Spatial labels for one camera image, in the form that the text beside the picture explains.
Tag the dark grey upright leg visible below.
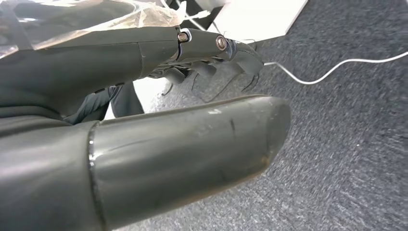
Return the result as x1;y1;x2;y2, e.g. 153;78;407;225
64;81;145;126

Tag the clear plastic film wrap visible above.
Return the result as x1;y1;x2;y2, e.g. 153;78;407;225
0;0;187;60

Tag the white floor cable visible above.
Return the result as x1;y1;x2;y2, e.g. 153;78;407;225
263;51;408;86

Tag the black frame bar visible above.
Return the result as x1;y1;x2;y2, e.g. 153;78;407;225
173;0;224;31

